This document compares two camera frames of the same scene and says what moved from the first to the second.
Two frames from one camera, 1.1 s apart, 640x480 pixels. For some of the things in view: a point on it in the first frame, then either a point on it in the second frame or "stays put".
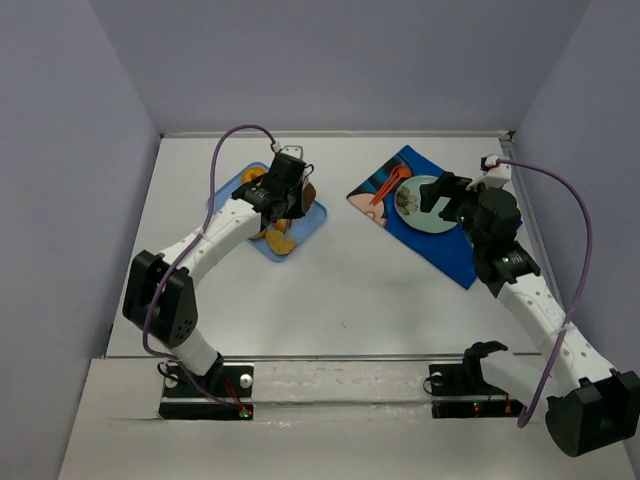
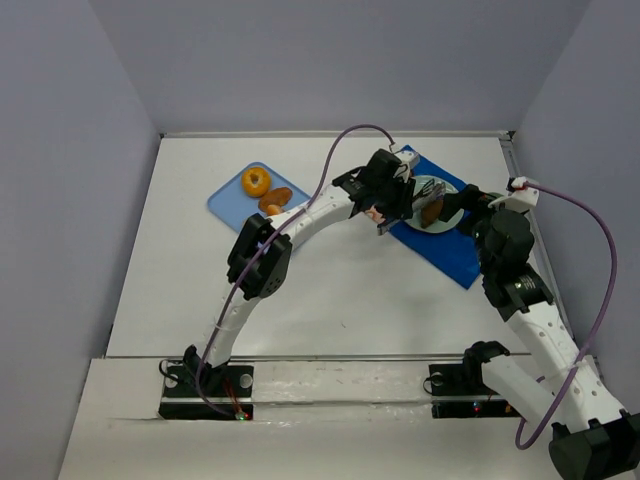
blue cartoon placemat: x=446 y=250 stays put
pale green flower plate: x=408 y=206 stays put
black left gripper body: x=288 y=205 → x=401 y=198
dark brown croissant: x=309 y=194 → x=431 y=212
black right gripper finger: x=447 y=185 → x=454 y=203
